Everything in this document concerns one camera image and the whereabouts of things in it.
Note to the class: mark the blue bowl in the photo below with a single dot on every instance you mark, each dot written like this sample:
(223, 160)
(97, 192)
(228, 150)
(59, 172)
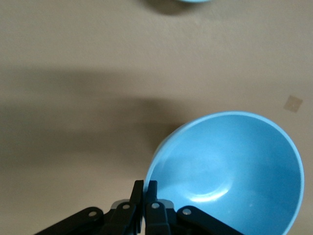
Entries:
(193, 1)
(232, 159)

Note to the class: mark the brown tape patch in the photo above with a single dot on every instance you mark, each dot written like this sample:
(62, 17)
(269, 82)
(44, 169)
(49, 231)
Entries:
(293, 104)

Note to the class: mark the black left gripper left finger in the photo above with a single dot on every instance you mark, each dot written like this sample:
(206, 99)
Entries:
(135, 210)

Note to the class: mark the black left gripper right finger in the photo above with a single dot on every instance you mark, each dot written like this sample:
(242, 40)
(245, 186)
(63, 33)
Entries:
(155, 215)

